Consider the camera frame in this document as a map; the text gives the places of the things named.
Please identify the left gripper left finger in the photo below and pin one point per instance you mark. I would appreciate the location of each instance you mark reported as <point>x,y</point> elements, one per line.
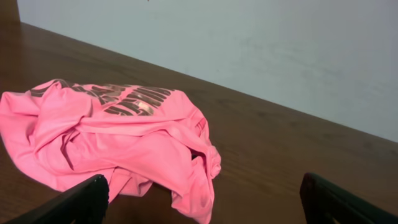
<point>86,202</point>

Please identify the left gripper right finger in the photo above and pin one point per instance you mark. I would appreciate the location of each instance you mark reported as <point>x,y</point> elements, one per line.
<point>325,202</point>

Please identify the pink printed t-shirt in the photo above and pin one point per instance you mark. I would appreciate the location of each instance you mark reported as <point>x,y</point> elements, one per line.
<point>61,133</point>

